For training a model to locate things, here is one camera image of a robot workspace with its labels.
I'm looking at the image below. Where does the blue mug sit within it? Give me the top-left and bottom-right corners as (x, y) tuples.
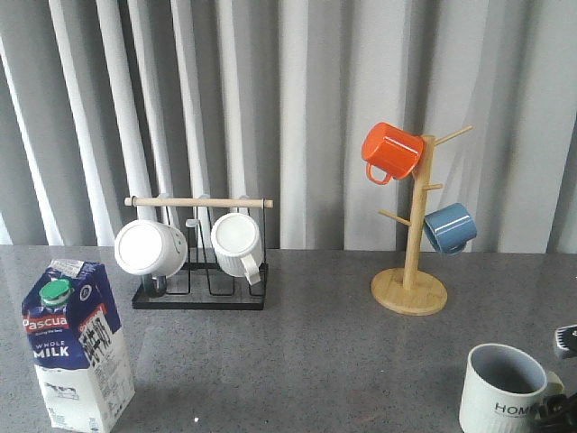
(424, 203), (477, 254)

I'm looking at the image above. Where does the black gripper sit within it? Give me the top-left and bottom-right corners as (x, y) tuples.
(554, 325), (577, 359)

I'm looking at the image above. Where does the white ribbed mug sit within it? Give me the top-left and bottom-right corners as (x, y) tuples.
(211, 213), (264, 286)

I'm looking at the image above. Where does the blue white milk carton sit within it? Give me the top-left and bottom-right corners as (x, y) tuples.
(22, 259), (134, 432)

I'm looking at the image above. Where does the orange mug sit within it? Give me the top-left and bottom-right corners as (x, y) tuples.
(362, 123), (425, 185)

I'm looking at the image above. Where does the black mug rack wooden bar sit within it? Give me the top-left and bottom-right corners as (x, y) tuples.
(125, 197), (273, 310)

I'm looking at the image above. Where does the grey pleated curtain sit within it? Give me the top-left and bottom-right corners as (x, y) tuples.
(1, 1), (576, 253)

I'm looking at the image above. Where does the white HOME mug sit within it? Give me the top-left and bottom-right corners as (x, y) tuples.
(459, 343), (564, 432)

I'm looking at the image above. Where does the wooden mug tree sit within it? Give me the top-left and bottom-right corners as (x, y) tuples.
(371, 125), (472, 316)

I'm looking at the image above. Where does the white smiley mug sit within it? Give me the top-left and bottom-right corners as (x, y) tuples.
(114, 220), (188, 278)

